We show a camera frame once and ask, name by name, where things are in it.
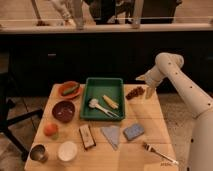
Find green plastic tray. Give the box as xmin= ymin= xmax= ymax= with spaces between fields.
xmin=80 ymin=77 xmax=125 ymax=121

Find green cucumber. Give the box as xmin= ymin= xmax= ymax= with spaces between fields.
xmin=62 ymin=84 xmax=80 ymax=96

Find grey folded cloth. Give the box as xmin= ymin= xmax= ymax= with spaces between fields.
xmin=100 ymin=125 xmax=120 ymax=150

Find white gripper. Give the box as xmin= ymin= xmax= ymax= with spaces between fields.
xmin=135 ymin=68 xmax=164 ymax=99

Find metal cup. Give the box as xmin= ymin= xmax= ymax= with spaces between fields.
xmin=30 ymin=144 xmax=48 ymax=163

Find yellow corn cob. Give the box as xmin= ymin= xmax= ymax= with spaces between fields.
xmin=103 ymin=95 xmax=119 ymax=109

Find blue sponge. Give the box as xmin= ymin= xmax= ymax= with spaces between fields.
xmin=123 ymin=123 xmax=144 ymax=141

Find black office chair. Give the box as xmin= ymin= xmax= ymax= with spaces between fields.
xmin=0 ymin=71 xmax=44 ymax=163

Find orange plate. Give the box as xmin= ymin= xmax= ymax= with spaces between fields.
xmin=58 ymin=81 xmax=81 ymax=99

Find brown rectangular box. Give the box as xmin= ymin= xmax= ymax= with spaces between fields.
xmin=79 ymin=124 xmax=96 ymax=150

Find orange fruit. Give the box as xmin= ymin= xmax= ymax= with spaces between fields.
xmin=43 ymin=123 xmax=58 ymax=136

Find purple bowl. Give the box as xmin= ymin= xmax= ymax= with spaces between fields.
xmin=52 ymin=101 xmax=75 ymax=123

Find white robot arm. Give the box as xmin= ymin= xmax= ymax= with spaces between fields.
xmin=137 ymin=52 xmax=213 ymax=171

